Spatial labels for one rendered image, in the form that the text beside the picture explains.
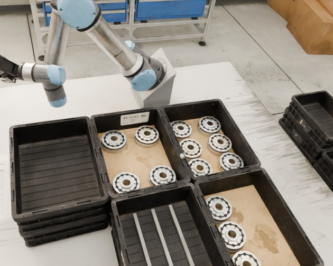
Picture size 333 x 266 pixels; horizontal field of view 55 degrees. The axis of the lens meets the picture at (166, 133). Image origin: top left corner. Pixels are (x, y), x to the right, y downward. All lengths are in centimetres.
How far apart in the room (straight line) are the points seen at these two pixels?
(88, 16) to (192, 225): 81
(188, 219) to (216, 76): 109
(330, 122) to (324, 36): 180
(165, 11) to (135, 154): 216
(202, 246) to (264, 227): 25
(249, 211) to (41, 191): 77
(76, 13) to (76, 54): 215
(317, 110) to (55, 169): 182
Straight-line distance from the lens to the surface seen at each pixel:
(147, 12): 324
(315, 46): 411
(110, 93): 180
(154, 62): 161
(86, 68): 313
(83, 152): 135
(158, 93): 162
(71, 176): 129
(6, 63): 139
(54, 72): 132
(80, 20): 118
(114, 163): 131
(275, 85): 342
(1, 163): 154
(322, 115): 246
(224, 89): 196
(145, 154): 134
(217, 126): 149
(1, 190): 146
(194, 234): 119
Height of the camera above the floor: 188
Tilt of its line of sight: 47 degrees down
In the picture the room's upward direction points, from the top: 11 degrees clockwise
